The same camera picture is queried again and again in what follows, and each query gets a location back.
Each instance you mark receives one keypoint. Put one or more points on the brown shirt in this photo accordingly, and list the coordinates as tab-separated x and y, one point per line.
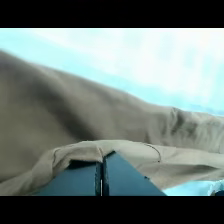
83	113

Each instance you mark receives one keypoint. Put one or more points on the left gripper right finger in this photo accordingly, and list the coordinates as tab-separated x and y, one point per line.
126	180

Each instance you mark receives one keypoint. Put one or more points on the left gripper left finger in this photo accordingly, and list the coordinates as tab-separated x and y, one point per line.
76	181

